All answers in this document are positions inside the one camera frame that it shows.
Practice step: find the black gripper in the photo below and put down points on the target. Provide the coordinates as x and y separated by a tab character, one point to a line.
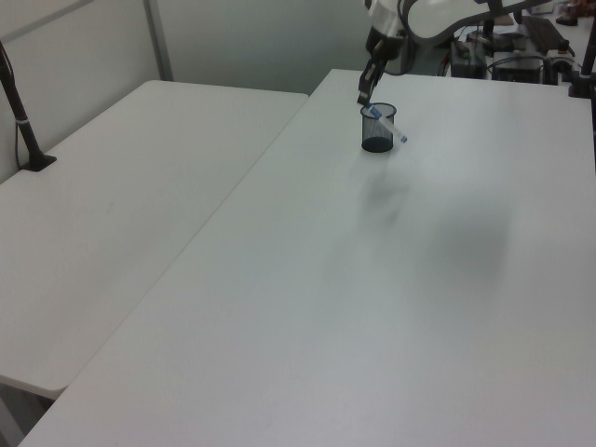
385	44

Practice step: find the white marker with blue cap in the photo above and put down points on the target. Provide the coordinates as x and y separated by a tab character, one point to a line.
391	128

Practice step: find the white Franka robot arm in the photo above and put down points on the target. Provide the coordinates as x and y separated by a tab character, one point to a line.
442	18

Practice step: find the black mesh pen cup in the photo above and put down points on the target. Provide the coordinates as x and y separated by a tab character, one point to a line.
375	137

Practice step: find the black box with green part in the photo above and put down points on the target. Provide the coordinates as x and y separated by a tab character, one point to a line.
465	58

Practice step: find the black electronics box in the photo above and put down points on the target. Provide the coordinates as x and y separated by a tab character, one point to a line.
519	67

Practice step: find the dark keyboard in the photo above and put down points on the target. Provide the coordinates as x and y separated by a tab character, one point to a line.
545	32

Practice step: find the black camera pole with clamp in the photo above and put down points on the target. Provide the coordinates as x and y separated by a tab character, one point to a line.
584	70

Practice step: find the black camera pole with base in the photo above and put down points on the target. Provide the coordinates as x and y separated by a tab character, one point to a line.
21	121

